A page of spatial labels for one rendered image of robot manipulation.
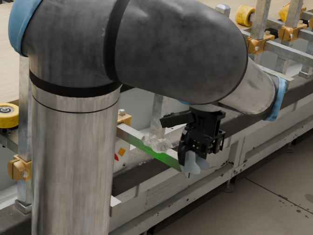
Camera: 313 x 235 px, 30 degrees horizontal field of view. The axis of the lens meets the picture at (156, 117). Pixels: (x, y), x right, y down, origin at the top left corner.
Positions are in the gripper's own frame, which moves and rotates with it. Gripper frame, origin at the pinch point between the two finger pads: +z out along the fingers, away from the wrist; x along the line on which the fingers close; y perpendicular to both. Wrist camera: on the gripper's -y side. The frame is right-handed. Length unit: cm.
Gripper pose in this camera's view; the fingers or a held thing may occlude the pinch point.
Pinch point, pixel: (186, 172)
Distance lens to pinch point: 149.9
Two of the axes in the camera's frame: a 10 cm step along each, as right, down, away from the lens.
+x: 6.5, -2.7, 7.1
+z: -1.2, 8.9, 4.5
